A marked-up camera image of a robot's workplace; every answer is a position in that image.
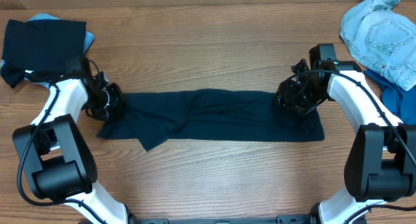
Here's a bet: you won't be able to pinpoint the black t-shirt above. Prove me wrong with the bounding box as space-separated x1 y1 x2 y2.
98 89 324 151

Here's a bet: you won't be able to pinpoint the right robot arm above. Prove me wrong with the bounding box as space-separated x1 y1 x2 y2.
274 44 415 224

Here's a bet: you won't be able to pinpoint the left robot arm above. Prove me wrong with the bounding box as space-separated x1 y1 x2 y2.
12 56 136 224

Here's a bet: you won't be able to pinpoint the folded light blue jeans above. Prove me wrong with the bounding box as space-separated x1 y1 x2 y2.
0 13 96 88

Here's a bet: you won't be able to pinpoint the folded black shirt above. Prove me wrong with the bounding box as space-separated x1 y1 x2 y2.
2 19 86 72

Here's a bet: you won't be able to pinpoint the black garment under stack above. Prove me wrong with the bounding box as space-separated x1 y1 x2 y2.
1 61 50 88

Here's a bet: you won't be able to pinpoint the crumpled light denim jeans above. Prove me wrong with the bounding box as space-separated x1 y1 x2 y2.
340 0 415 91

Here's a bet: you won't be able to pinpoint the dark blue garment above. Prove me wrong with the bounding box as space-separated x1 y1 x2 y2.
364 69 415 125

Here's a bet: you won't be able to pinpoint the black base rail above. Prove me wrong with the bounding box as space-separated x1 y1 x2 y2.
135 214 314 224

